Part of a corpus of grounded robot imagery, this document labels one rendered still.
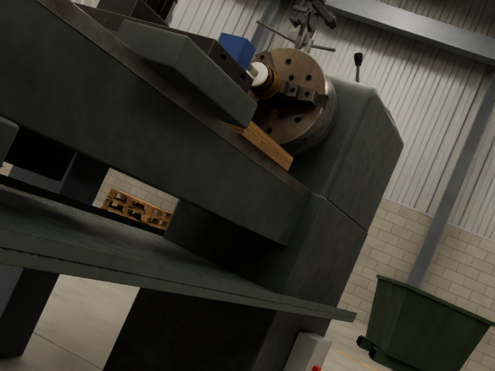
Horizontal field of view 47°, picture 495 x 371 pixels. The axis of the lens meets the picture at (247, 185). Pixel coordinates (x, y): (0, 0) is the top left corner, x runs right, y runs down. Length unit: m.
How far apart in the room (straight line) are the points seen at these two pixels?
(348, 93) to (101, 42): 1.08
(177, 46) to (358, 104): 0.95
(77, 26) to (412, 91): 11.64
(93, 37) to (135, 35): 0.14
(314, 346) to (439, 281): 9.82
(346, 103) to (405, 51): 10.86
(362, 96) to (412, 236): 9.96
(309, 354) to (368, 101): 0.85
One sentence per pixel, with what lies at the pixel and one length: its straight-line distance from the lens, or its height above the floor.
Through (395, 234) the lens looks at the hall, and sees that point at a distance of 11.71.
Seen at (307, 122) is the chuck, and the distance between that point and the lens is 1.67.
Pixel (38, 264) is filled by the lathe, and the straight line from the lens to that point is 0.78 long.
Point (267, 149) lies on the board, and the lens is 1.40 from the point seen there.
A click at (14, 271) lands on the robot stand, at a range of 1.89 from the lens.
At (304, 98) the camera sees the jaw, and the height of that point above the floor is 1.09.
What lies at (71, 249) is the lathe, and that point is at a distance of 0.81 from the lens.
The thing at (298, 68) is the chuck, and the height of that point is 1.18.
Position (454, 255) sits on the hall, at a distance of 11.80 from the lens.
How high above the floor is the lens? 0.67
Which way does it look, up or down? 4 degrees up
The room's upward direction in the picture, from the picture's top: 24 degrees clockwise
